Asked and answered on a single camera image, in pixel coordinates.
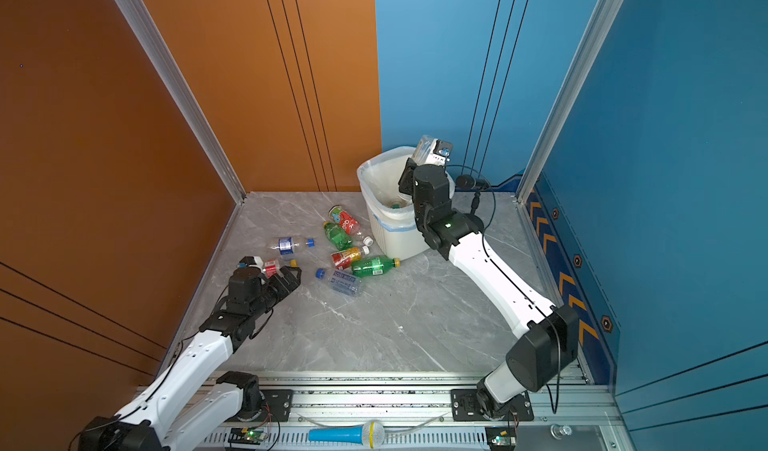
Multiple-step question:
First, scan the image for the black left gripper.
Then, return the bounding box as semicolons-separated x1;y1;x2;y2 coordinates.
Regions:
250;265;300;322

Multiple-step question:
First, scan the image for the clear cola bottle yellow cap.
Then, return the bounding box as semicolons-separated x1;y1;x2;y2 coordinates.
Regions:
261;258;298;279

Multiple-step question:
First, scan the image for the small clear white-label bottle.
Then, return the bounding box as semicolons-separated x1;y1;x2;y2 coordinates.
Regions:
412;135;440;165

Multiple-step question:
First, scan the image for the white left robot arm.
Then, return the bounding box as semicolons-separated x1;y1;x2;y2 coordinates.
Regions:
69;265;302;450

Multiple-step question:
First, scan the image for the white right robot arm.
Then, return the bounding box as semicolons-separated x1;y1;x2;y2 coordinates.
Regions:
398;158;579;420

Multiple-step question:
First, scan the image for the white plastic waste bin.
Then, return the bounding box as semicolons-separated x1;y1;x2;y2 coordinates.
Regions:
357;146;428;260

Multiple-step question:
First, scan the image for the clear bottle blue cap far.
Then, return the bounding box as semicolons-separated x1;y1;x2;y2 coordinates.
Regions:
267;236;315;255

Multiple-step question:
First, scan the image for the clear soda water bottle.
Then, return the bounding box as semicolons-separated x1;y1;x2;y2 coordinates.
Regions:
315;268;361;296

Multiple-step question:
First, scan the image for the red yellow label bottle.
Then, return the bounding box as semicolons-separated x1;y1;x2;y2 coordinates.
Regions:
331;245;370;270

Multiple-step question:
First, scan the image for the black microphone stand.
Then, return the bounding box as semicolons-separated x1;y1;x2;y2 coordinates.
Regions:
456;174;491;216

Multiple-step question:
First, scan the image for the dark green soda bottle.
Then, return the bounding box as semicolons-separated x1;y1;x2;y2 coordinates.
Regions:
323;221;354;251

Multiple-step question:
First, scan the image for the red cartoon label bottle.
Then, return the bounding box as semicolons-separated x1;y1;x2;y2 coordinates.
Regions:
328;205;374;247

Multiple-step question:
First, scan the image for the green bottle yellow cap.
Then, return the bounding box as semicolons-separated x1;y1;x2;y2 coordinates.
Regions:
351;256;401;278

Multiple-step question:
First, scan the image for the left green circuit board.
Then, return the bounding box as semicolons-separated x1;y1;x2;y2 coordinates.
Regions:
227;427;270;446

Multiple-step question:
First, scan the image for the green circuit board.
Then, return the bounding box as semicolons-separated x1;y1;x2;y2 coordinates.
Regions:
227;427;270;446
485;427;517;451

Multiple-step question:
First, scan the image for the blue handheld microphone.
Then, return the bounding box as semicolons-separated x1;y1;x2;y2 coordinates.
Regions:
308;421;386;449

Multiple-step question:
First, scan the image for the right green circuit board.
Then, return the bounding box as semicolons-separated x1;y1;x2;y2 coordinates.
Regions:
485;427;517;451

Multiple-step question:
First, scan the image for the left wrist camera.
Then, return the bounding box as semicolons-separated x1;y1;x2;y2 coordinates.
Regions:
238;256;264;270

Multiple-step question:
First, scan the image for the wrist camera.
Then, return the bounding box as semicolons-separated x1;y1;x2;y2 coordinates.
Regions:
238;256;264;270
425;139;453;166

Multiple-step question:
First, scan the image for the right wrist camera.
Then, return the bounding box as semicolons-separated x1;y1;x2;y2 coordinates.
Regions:
425;139;453;166

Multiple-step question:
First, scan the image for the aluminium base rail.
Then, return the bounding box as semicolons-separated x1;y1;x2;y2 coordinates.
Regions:
107;369;619;451

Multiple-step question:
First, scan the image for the aluminium corner post right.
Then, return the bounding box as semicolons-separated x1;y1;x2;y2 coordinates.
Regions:
516;0;625;205

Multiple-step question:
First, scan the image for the aluminium corner post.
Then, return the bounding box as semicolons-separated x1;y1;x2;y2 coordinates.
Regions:
516;0;625;205
114;0;246;205

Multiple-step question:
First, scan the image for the aluminium corner post left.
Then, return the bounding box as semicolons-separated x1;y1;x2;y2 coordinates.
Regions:
114;0;246;205

